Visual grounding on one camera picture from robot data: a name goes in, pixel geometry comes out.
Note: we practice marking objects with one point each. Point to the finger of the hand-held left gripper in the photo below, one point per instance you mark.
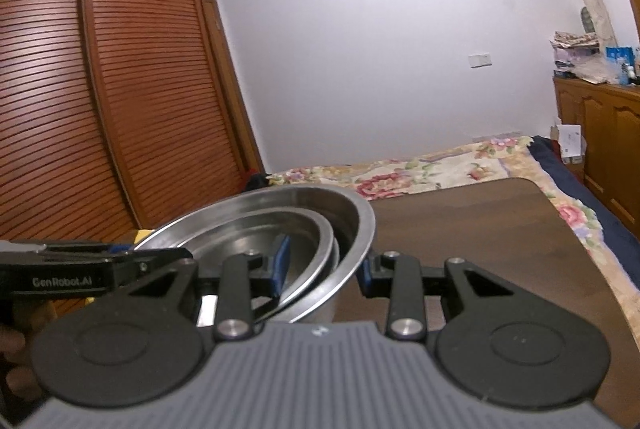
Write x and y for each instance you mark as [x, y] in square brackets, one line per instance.
[155, 261]
[80, 250]

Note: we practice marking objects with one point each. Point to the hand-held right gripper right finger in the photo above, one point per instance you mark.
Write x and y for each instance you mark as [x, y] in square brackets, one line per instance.
[368, 271]

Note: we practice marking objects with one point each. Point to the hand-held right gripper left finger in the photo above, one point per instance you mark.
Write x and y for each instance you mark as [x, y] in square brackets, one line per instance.
[281, 266]

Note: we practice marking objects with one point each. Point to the small stainless steel bowl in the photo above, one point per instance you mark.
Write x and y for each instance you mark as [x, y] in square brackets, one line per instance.
[336, 254]
[305, 229]

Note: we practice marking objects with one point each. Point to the large stainless steel bowl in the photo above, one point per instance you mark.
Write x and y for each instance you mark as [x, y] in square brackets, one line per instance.
[345, 219]

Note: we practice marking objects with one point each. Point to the person's left hand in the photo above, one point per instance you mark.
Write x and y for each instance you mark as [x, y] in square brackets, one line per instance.
[20, 349]

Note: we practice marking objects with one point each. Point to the dark clothes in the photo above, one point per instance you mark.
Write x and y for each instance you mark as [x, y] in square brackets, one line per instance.
[256, 181]

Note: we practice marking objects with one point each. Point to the floral printed blanket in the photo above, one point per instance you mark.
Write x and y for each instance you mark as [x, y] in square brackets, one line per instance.
[450, 164]

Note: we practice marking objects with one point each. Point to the brown louvered wooden wardrobe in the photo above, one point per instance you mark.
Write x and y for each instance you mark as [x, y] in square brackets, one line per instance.
[100, 84]

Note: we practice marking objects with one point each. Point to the dark blue blanket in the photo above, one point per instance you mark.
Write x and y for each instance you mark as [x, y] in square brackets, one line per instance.
[590, 189]

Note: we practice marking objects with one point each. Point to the white cardboard box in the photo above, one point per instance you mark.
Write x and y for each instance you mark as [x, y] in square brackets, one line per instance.
[568, 141]

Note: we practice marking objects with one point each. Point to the wooden sideboard cabinet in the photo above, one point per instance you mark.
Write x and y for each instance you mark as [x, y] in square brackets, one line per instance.
[610, 134]

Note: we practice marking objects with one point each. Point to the clear plastic bag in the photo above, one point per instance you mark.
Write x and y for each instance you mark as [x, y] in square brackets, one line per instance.
[591, 71]

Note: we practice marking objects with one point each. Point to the blue paper box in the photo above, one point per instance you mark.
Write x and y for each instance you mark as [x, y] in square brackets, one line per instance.
[619, 65]

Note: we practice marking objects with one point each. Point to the grey fan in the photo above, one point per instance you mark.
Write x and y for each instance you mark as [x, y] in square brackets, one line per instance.
[587, 20]

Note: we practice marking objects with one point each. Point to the white wall switch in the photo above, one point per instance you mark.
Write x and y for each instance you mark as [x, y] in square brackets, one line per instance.
[480, 60]

